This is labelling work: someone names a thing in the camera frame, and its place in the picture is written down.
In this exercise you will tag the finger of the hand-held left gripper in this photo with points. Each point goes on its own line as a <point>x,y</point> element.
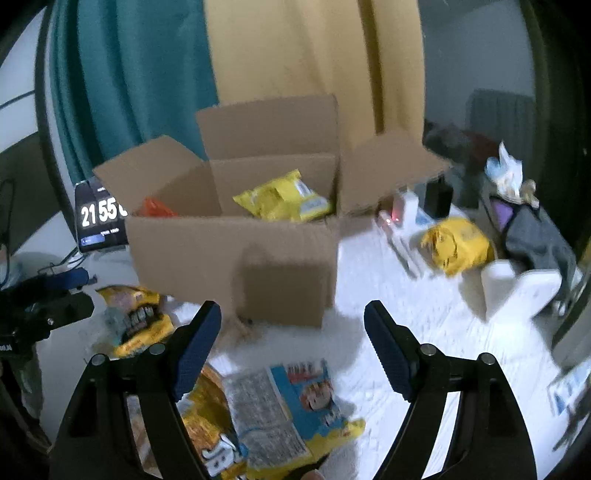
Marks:
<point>69,278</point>
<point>64,308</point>

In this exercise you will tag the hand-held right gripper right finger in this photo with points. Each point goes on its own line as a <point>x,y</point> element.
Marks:
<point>390,355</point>

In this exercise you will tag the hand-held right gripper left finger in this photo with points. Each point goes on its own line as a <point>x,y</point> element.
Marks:
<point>196,355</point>

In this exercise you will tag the brown cardboard box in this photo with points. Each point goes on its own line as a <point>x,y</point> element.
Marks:
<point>231,263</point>

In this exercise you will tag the blue and yellow snack packet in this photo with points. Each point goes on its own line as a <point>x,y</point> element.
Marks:
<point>277,415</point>

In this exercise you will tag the orange yellow snack packet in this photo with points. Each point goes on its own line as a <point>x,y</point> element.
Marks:
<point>207,415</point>

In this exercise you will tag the yellow snack packet with teeth print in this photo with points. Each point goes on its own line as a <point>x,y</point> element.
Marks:
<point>138,323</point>

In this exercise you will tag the phone with clock display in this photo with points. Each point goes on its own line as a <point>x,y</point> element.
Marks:
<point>99,217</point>

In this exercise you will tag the crumpled yellow snack packet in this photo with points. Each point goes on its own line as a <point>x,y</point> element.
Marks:
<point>455,247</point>

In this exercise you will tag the white box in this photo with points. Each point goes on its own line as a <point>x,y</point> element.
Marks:
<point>512,288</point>

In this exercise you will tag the white device with red light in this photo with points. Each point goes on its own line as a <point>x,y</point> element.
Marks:
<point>404,210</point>

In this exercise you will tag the black box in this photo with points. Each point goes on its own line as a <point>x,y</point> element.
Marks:
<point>437,196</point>

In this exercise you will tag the yellow snack packet with white label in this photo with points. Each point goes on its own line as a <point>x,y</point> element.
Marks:
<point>277,196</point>

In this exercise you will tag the blue white packet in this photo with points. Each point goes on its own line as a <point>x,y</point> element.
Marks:
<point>565,392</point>

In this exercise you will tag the purple bag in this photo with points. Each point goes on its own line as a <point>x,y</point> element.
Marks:
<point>505,214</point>

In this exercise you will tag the grey cloth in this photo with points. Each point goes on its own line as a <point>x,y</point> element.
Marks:
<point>538,240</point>

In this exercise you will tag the teal curtain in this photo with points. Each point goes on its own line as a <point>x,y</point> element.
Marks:
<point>129,78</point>

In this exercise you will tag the white plastic bag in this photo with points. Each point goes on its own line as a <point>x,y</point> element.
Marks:
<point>508,173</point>

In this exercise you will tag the dark red clothes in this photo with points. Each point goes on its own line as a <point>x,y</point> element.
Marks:
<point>461,143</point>

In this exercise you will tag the grey radiator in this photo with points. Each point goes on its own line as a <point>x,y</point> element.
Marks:
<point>503,120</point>

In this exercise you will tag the yellow curtain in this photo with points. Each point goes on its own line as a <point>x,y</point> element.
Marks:
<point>314,55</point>

